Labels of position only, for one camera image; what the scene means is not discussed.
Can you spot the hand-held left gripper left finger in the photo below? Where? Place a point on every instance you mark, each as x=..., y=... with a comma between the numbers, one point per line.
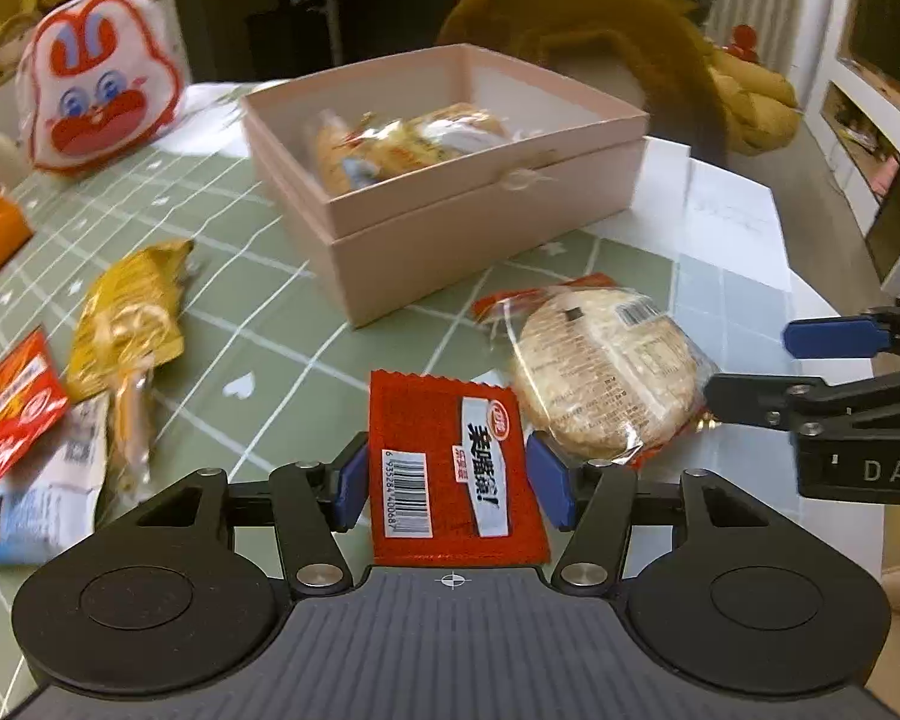
x=352, y=484

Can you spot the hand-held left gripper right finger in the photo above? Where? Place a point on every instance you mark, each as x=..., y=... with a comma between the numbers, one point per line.
x=547, y=484

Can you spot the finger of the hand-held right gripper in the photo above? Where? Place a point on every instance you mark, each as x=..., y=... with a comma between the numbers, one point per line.
x=832, y=337
x=750, y=397

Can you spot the red snack packet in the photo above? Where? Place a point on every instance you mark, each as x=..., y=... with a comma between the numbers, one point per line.
x=450, y=465
x=26, y=405

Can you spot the rice cracker packet red edges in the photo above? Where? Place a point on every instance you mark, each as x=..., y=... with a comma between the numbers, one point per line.
x=607, y=382

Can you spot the clear packet with orange snack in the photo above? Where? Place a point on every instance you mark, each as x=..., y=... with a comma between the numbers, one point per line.
x=135, y=427

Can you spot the pink cardboard box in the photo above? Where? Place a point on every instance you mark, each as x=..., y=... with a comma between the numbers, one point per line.
x=480, y=232

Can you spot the yellow snack packet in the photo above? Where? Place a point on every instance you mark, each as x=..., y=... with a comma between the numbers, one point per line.
x=127, y=315

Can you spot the white snack packet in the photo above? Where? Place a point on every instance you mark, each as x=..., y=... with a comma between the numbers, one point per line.
x=45, y=495

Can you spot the bread packets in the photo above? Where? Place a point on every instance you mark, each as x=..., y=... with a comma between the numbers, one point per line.
x=442, y=135

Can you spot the green grid tablecloth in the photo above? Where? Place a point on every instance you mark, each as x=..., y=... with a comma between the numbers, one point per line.
x=285, y=345

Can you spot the white paper sheet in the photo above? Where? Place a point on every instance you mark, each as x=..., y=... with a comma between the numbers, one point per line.
x=731, y=217

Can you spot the white shelf unit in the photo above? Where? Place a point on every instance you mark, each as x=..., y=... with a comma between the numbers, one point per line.
x=870, y=90

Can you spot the yellow armchair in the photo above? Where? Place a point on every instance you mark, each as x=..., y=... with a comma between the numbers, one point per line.
x=757, y=97

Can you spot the red toy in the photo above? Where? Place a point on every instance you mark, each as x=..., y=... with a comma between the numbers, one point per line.
x=744, y=43

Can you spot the brown fleece cloth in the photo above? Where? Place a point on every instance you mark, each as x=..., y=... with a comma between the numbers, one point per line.
x=615, y=37

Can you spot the red white rabbit bag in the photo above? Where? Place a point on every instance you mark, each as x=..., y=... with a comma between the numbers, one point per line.
x=97, y=82

